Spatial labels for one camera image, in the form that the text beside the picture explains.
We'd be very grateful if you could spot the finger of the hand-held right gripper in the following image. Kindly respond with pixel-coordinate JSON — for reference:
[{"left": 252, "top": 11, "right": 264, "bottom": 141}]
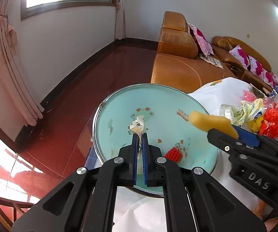
[
  {"left": 233, "top": 125, "right": 278, "bottom": 148},
  {"left": 207, "top": 128, "right": 278, "bottom": 165}
]

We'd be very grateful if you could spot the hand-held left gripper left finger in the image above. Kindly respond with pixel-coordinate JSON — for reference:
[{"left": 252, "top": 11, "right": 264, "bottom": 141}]
[{"left": 12, "top": 133, "right": 140, "bottom": 232}]

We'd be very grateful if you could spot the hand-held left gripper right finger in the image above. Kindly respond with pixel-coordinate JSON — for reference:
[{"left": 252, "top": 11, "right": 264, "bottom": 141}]
[{"left": 141, "top": 133, "right": 266, "bottom": 232}]

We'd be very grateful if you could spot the yellow sponge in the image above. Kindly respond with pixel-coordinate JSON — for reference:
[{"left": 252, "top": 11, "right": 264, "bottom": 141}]
[{"left": 190, "top": 110, "right": 239, "bottom": 140}]

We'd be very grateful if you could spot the red plastic bag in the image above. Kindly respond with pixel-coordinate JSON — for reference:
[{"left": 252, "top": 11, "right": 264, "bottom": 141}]
[{"left": 259, "top": 102, "right": 278, "bottom": 139}]

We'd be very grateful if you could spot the white paper wrapper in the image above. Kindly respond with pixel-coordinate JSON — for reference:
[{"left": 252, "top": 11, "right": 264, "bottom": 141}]
[{"left": 128, "top": 116, "right": 147, "bottom": 148}]

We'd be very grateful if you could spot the light green enamel basin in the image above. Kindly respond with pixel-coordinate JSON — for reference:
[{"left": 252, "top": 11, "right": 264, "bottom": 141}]
[{"left": 92, "top": 83, "right": 221, "bottom": 198}]

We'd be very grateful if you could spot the silver foil wrapper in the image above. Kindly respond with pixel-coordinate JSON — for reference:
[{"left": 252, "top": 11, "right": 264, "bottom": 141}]
[{"left": 220, "top": 104, "right": 236, "bottom": 122}]

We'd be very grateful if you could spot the red foam fruit net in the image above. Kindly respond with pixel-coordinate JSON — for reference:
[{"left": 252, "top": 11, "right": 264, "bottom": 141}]
[{"left": 165, "top": 147, "right": 185, "bottom": 165}]

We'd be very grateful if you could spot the crumpled white yellow wrapper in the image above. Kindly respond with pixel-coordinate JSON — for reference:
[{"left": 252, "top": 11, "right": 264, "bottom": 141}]
[{"left": 231, "top": 99, "right": 265, "bottom": 124}]

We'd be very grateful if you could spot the pink plastic wrapper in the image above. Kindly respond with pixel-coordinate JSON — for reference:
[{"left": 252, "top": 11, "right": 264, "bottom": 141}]
[{"left": 241, "top": 89, "right": 257, "bottom": 102}]

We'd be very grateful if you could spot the white printed tablecloth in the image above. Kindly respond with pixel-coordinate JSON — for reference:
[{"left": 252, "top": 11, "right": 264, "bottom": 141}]
[{"left": 112, "top": 77, "right": 278, "bottom": 232}]

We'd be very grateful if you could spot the pink floral pillow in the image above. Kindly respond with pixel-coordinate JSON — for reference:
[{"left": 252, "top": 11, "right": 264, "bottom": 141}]
[
  {"left": 229, "top": 44, "right": 251, "bottom": 69},
  {"left": 262, "top": 69, "right": 275, "bottom": 88},
  {"left": 247, "top": 55, "right": 266, "bottom": 77},
  {"left": 187, "top": 23, "right": 214, "bottom": 56}
]

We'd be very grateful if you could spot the checkered cloth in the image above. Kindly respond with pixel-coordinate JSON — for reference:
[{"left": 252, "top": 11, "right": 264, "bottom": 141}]
[{"left": 199, "top": 54, "right": 225, "bottom": 70}]

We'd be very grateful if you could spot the orange leather sofa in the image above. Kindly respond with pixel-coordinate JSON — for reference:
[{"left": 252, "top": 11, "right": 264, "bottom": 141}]
[
  {"left": 211, "top": 36, "right": 274, "bottom": 92},
  {"left": 150, "top": 11, "right": 238, "bottom": 95}
]

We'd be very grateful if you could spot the pink curtain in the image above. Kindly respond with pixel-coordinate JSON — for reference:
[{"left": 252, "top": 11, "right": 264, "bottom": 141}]
[
  {"left": 114, "top": 0, "right": 127, "bottom": 40},
  {"left": 0, "top": 7, "right": 45, "bottom": 126}
]

